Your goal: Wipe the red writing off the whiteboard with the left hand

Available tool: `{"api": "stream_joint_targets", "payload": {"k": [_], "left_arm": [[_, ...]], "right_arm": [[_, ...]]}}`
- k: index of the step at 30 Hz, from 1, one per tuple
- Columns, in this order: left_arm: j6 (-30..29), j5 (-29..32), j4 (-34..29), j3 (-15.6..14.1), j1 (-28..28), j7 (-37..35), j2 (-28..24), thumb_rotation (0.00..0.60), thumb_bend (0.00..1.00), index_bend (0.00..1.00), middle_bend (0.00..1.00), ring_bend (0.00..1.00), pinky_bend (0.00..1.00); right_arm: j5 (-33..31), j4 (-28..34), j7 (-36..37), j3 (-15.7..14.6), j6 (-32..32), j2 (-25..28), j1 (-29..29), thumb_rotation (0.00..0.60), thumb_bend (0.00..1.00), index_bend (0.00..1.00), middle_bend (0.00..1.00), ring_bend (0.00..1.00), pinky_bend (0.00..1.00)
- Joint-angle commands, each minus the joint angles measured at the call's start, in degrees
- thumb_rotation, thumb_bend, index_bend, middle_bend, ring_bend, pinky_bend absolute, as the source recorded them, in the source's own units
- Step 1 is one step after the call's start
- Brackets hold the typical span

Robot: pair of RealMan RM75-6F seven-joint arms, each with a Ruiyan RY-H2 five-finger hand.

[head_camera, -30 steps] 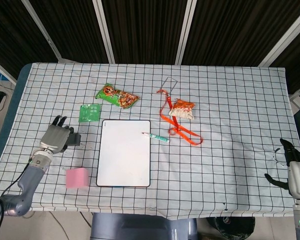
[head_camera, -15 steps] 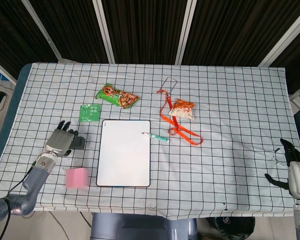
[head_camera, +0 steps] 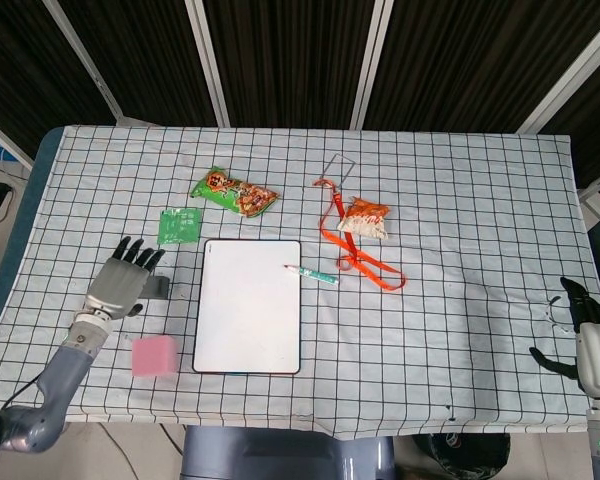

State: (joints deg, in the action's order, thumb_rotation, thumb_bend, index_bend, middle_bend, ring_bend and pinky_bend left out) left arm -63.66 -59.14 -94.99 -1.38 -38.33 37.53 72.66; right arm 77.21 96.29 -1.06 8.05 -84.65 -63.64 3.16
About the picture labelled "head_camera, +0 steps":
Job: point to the grey whiteboard eraser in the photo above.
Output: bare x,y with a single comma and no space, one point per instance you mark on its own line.
157,288

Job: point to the pink foam block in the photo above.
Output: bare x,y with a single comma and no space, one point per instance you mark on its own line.
155,356

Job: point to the grey-blue robot torso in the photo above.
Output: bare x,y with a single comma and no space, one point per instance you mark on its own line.
280,455

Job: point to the green and orange snack bag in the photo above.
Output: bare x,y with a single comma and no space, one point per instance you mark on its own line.
230,192

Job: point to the white black-checked tablecloth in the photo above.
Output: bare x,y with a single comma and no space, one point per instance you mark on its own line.
430,325

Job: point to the white partition frame post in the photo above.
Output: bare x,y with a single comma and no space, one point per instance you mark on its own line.
87,70
570,80
207,60
372,60
5,140

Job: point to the black bag with red logo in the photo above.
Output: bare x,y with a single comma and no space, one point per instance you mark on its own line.
460,457

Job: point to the clear badge holder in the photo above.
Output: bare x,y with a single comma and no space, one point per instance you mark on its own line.
337,167

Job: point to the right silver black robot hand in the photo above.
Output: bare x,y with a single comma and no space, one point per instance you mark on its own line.
597,355

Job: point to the white and orange snack bag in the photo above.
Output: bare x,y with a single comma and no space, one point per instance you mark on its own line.
365,220

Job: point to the blue-grey table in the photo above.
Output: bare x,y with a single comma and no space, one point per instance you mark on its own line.
35,175

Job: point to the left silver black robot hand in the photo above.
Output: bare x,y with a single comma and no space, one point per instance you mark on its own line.
115,287

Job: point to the white whiteboard with black rim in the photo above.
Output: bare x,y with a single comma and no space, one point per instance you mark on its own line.
250,310

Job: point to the flat green sachet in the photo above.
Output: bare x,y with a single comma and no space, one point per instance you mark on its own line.
180,226

